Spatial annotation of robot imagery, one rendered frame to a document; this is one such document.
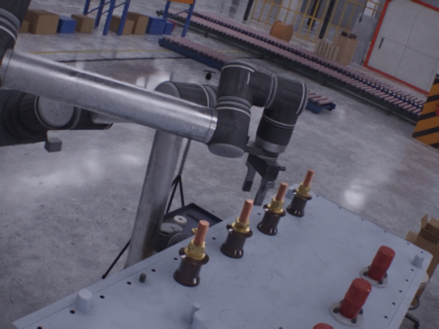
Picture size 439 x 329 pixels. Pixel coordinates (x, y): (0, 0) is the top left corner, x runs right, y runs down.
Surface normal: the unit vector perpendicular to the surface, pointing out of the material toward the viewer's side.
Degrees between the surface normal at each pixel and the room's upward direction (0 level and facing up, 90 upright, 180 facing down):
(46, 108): 61
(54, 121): 66
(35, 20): 90
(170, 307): 0
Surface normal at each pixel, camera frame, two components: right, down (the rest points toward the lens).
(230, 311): 0.29, -0.88
